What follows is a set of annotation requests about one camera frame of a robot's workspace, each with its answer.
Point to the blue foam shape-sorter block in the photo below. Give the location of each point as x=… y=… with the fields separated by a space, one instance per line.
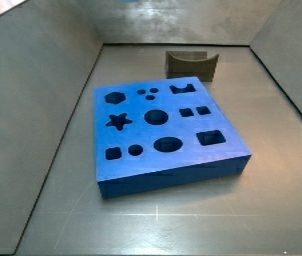
x=162 y=135

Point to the black curved fixture bracket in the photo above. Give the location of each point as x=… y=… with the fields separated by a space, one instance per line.
x=191 y=63

